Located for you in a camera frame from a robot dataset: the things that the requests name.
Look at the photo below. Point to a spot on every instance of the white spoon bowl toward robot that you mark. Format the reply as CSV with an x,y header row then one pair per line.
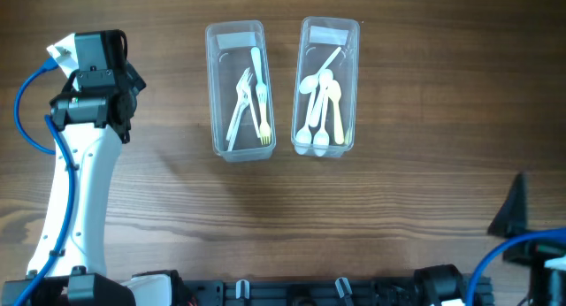
x,y
304,135

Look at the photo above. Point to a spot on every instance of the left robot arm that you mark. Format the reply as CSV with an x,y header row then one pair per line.
x,y
90,121

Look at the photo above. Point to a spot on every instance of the white short plastic fork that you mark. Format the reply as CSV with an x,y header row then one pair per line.
x,y
261,90

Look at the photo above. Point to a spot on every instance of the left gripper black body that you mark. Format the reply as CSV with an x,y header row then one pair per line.
x,y
137,81

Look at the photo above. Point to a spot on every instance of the clear plastic container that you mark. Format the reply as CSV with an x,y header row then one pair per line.
x,y
228,46
320,36

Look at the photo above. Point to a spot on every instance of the white plastic knife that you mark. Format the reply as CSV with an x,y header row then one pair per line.
x,y
234,128

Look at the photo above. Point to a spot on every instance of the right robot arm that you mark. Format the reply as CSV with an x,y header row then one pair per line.
x,y
546,286

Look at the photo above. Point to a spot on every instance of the cream yellow plastic fork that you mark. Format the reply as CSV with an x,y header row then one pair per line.
x,y
264,128

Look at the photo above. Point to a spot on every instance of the clear right plastic container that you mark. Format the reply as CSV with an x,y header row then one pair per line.
x,y
320,36

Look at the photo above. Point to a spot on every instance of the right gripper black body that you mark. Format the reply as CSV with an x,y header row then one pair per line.
x,y
536,252

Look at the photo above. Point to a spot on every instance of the cream yellow plastic spoon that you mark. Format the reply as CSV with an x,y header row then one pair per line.
x,y
334,94

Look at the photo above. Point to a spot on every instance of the clear left plastic container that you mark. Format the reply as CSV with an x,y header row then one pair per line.
x,y
228,46

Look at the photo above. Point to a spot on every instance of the white slim plastic spoon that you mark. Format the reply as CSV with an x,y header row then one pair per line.
x,y
321,138

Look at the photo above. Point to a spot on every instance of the white short plastic spoon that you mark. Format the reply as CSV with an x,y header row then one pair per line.
x,y
325,77

